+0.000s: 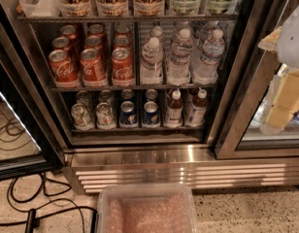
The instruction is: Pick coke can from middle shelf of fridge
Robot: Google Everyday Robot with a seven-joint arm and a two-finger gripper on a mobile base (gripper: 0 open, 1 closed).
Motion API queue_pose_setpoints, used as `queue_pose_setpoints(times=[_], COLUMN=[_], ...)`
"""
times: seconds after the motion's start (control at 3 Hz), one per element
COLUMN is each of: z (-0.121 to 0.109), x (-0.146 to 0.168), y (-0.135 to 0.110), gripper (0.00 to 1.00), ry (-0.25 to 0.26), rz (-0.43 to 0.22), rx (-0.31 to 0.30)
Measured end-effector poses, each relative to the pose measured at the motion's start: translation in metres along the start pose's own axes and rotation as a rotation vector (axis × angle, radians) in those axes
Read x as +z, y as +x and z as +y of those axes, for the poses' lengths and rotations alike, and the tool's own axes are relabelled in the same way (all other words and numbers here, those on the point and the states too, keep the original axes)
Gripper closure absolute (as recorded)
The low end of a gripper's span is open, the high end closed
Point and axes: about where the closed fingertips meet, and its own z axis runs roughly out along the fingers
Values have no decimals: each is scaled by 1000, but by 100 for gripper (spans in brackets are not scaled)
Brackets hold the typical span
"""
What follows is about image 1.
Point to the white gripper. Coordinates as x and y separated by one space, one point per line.
292 44

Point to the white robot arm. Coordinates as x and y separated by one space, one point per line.
288 54

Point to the right fridge glass door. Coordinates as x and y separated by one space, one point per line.
251 72

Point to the back right pepsi can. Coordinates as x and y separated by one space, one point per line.
151 95

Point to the front right blue pepsi can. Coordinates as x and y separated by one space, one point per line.
150 114

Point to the blue pepsi can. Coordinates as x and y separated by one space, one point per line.
128 115
150 114

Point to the top shelf gold can right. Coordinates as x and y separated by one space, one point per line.
148 7

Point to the front left blue pepsi can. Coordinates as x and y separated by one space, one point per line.
128 115

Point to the second row right coke can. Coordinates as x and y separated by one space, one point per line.
122 42

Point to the second row coke can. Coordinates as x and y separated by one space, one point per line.
63 43
122 42
94 42

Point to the top shelf gold can middle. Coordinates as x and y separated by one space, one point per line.
113 8

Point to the second row middle coke can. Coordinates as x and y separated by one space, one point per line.
94 42

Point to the front left green soda can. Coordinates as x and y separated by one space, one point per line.
82 117

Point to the steel fridge bottom grille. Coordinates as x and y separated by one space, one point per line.
89 171

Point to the second row left coke can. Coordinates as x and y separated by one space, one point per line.
63 43

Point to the empty clear shelf tray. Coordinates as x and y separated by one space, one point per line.
40 8

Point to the open glass fridge door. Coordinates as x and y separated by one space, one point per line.
26 144

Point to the front right water bottle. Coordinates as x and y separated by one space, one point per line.
205 69

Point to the water bottle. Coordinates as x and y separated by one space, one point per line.
205 31
179 58
151 62
157 32
205 69

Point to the right brown drink bottle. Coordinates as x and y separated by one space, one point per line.
196 107

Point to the brown drink bottle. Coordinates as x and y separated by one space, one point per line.
196 107
174 108

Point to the back right water bottle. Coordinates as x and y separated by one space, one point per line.
205 31

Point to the front middle water bottle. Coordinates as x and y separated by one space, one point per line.
179 58

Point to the left brown drink bottle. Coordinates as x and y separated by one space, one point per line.
174 108

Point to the front left water bottle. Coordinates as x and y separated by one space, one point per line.
151 62

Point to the back left water bottle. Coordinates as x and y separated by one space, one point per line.
157 32

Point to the clear plastic bin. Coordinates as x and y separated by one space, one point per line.
146 208

